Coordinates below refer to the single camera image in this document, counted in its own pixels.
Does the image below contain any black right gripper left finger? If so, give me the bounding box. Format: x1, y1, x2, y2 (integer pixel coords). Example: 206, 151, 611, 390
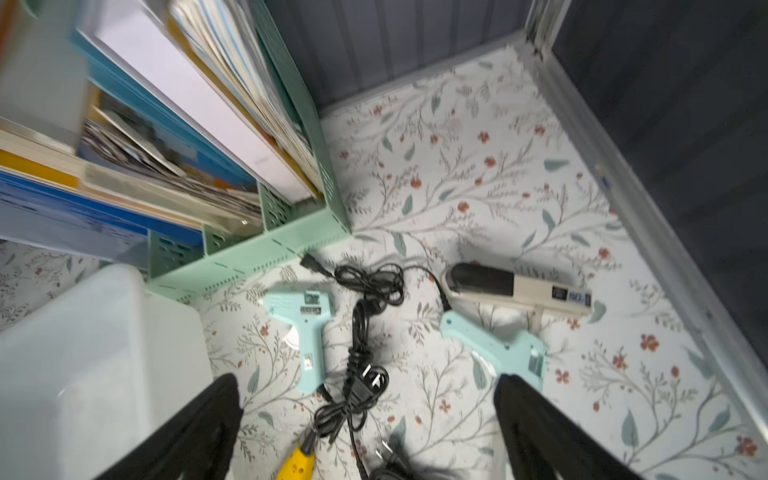
99, 374, 243, 480

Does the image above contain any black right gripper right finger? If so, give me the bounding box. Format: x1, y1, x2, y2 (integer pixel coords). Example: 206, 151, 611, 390
494, 374, 639, 479

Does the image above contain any yellow glue gun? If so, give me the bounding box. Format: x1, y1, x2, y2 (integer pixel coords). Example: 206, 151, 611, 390
276, 430, 317, 480

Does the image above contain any mint green glue gun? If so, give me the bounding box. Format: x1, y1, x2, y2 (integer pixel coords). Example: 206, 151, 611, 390
262, 290, 335, 394

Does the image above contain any white plastic storage box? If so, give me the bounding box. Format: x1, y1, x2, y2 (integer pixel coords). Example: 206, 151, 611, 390
1, 265, 212, 479

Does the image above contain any green desktop file organizer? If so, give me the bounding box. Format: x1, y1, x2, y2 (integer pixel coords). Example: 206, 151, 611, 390
0, 0, 353, 305

